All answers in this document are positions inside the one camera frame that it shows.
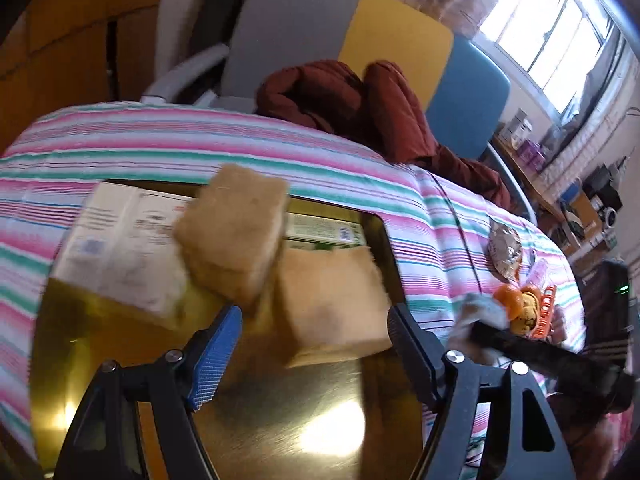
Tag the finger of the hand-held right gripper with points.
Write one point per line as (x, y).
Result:
(540, 355)

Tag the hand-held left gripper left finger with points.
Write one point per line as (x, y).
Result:
(215, 360)

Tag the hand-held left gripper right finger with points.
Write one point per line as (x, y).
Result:
(407, 355)

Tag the orange plastic basket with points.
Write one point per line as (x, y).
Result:
(546, 310)

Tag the grey cloth rag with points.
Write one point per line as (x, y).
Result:
(480, 310)

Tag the gold metal tin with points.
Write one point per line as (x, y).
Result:
(280, 410)

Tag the brown sponge block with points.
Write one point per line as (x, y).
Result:
(330, 305)
(230, 230)

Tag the green cardboard box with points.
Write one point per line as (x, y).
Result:
(320, 232)

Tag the white cardboard box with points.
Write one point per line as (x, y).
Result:
(115, 240)

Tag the striped cloth desktop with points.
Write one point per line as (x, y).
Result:
(150, 140)

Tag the orange tangerine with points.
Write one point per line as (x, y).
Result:
(507, 300)

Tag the foil snack packet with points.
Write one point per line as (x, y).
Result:
(505, 250)

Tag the blue water jug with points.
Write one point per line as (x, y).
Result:
(571, 195)

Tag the wooden shelf desk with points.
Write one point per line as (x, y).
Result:
(540, 190)

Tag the purple box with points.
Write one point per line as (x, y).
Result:
(536, 158)
(524, 151)

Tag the white carton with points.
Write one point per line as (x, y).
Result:
(517, 127)

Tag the red-brown padded jacket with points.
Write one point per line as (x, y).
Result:
(320, 95)

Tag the window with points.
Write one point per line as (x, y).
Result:
(545, 35)

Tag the grey yellow blue chair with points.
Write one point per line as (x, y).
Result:
(295, 25)

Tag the black rolled mat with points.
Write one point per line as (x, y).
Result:
(220, 5)

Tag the wooden cabinet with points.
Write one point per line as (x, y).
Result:
(65, 35)

